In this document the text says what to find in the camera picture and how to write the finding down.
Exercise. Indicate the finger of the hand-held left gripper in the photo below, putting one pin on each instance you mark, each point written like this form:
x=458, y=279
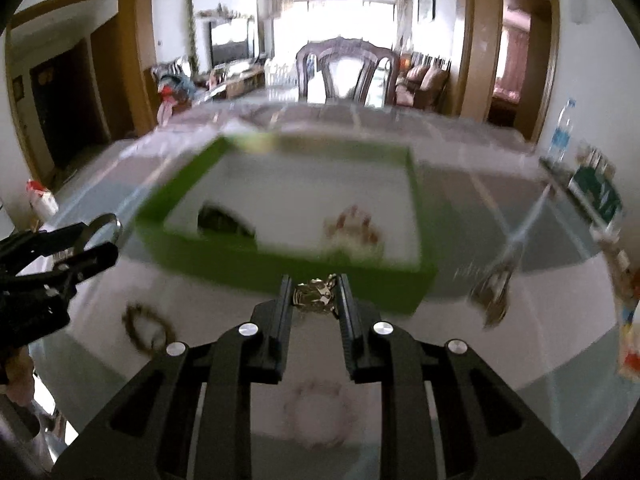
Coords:
x=87, y=260
x=50, y=240

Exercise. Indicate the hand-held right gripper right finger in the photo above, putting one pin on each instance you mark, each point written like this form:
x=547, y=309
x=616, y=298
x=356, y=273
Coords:
x=352, y=332

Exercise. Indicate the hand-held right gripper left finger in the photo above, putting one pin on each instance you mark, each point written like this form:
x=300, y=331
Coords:
x=277, y=322

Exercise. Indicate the green cardboard box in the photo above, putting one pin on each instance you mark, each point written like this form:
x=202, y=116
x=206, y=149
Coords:
x=225, y=266

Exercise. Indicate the person's left hand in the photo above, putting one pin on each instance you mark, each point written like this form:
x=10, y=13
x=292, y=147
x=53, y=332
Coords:
x=19, y=377

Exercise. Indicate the red and white bag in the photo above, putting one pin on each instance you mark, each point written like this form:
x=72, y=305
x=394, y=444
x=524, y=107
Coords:
x=42, y=200

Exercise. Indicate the white wristwatch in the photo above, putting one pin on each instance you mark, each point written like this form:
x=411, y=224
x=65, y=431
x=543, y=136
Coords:
x=312, y=402

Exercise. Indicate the child stroller with clothes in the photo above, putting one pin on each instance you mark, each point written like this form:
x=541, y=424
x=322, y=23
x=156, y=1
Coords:
x=172, y=87

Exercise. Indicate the wooden television stand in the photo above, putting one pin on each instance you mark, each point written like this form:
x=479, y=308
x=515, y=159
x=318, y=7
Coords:
x=245, y=82

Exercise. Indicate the white baby fence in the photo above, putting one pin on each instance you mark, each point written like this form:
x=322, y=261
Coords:
x=280, y=74

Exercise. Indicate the dark wooden dining chair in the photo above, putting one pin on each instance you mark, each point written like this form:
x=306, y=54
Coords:
x=305, y=67

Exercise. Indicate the green hanging vine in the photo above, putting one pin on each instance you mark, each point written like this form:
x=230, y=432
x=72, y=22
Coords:
x=191, y=25

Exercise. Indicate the flat screen television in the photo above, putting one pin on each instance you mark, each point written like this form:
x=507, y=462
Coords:
x=229, y=42

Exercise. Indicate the wooden armchair with cushions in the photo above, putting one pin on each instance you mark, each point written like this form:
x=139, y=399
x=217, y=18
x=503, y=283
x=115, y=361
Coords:
x=425, y=82

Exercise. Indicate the colourful flat book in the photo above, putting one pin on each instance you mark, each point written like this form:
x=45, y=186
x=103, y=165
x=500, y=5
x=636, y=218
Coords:
x=631, y=345

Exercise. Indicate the green tissue box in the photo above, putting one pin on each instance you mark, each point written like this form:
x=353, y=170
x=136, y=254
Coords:
x=595, y=192

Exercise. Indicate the clear water bottle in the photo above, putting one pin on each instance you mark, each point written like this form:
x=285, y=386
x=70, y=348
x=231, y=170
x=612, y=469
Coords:
x=561, y=135

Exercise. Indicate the small glass jars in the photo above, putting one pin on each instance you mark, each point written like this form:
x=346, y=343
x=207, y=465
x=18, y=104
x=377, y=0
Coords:
x=595, y=157

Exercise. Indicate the wall shelf with ornaments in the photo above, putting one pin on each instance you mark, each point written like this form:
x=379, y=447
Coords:
x=222, y=12

